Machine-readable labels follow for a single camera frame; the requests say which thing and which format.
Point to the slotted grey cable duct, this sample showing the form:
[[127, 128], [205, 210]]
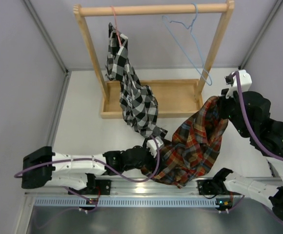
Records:
[[197, 202]]

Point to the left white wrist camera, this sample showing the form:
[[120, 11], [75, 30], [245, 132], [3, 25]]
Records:
[[153, 145]]

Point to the aluminium frame post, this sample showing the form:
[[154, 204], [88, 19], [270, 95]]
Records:
[[259, 36], [44, 33]]

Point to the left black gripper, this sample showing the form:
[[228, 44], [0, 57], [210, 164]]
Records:
[[151, 165]]

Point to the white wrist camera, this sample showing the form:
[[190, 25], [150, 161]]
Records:
[[242, 77], [153, 145]]

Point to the left aluminium frame post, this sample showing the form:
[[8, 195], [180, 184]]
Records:
[[44, 33]]

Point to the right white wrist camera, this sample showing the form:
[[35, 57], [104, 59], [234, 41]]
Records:
[[242, 77]]

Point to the pink wire hanger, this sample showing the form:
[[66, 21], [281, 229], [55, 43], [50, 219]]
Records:
[[116, 25]]

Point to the aluminium mounting rail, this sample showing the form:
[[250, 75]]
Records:
[[121, 188]]

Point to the red brown plaid shirt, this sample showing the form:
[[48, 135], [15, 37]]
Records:
[[193, 148]]

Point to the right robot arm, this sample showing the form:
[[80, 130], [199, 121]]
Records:
[[249, 112]]

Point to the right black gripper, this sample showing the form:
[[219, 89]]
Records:
[[223, 101]]

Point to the right aluminium frame post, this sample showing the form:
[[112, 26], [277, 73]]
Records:
[[259, 36]]

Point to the black white checkered shirt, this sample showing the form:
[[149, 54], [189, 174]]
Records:
[[139, 106]]

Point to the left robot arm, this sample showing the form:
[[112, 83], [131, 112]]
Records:
[[44, 167]]

